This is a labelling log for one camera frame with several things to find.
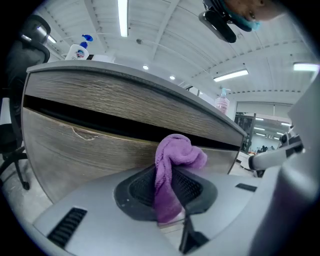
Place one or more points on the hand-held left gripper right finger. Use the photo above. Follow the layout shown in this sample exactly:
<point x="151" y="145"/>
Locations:
<point x="225" y="212"/>

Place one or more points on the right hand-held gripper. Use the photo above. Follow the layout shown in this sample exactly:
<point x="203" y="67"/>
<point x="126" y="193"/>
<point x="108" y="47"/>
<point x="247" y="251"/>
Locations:
<point x="291" y="145"/>

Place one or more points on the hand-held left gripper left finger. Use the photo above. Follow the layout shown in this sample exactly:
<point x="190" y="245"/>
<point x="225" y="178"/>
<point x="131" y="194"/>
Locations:
<point x="100" y="225"/>

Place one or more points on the purple cloth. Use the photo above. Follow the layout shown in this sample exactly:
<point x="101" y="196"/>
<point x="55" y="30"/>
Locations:
<point x="170" y="155"/>

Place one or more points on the dark wooden sink cabinet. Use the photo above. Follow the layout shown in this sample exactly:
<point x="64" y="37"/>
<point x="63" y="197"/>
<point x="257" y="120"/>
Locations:
<point x="100" y="87"/>

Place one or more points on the pink pump bottle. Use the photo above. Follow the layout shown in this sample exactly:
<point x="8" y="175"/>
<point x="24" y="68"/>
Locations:
<point x="222" y="103"/>

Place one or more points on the long ceiling light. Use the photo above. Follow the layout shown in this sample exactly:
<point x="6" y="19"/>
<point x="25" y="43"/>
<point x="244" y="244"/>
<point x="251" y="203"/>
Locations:
<point x="305" y="67"/>
<point x="230" y="75"/>
<point x="123" y="17"/>

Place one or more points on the round ceiling light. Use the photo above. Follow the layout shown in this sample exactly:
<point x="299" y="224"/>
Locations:
<point x="172" y="77"/>
<point x="145" y="67"/>

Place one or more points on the teal head band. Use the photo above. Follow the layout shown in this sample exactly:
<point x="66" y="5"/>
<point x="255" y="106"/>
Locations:
<point x="247" y="25"/>

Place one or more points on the person's head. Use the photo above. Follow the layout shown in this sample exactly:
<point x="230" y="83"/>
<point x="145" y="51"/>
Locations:
<point x="245" y="7"/>

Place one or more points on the white pump bottle blue cap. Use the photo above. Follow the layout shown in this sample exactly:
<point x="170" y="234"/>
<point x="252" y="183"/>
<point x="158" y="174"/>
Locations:
<point x="77" y="52"/>

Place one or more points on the black office chair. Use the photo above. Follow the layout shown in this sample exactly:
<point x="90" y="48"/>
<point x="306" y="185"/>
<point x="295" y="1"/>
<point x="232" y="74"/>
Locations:
<point x="25" y="57"/>

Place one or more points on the black head camera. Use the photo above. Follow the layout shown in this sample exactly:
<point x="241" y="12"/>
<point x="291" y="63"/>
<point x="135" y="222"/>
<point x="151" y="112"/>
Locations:
<point x="220" y="25"/>

